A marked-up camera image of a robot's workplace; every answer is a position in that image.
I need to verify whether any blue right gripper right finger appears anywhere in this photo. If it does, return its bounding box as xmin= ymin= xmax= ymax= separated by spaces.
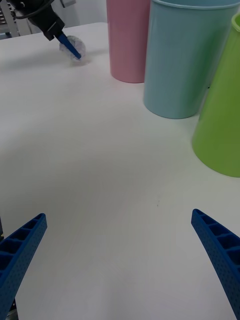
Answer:
xmin=190 ymin=208 xmax=240 ymax=320

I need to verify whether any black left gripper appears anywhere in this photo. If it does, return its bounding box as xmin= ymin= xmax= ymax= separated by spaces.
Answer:
xmin=27 ymin=6 xmax=83 ymax=61

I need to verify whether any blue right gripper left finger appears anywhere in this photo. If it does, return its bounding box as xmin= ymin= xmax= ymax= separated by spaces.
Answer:
xmin=0 ymin=212 xmax=48 ymax=320

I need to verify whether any white paper ball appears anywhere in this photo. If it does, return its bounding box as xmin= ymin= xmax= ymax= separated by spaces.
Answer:
xmin=59 ymin=34 xmax=87 ymax=66

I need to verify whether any pink plastic bin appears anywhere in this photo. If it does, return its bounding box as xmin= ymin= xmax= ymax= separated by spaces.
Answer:
xmin=106 ymin=0 xmax=152 ymax=84

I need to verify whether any pale blue plastic bin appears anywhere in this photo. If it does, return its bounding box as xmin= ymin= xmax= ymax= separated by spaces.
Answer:
xmin=143 ymin=0 xmax=240 ymax=120

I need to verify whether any green plastic bin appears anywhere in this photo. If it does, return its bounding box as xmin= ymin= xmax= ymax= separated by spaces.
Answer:
xmin=191 ymin=11 xmax=240 ymax=178

